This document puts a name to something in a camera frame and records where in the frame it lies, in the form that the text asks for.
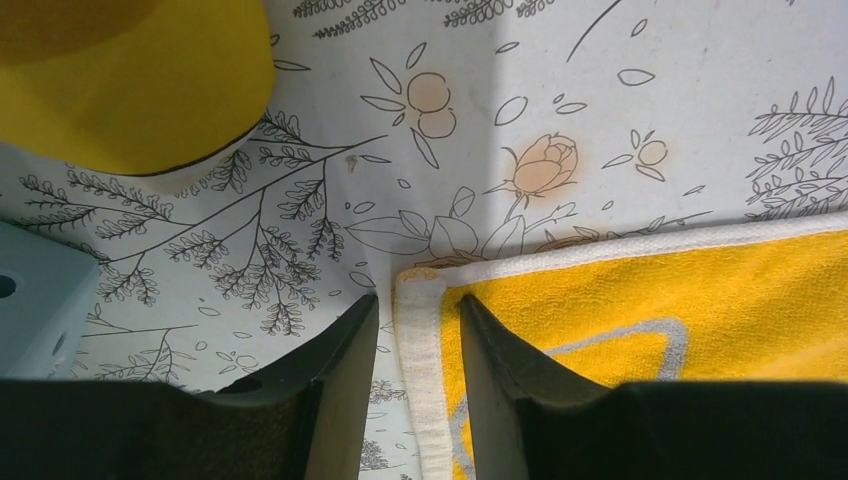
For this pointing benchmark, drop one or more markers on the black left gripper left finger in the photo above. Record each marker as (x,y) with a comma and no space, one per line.
(301,417)

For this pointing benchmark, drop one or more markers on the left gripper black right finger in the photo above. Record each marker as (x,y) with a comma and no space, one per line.
(532,418)

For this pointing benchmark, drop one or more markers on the grey yellow patterned towel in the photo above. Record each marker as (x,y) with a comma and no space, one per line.
(763,301)

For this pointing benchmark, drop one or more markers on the light blue plastic basket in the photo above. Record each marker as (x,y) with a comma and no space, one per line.
(47,290)

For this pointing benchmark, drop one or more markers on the floral patterned table mat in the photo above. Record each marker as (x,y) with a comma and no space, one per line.
(405,134)

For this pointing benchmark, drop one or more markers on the blue yellow printed towel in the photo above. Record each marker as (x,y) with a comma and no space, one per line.
(154,91)

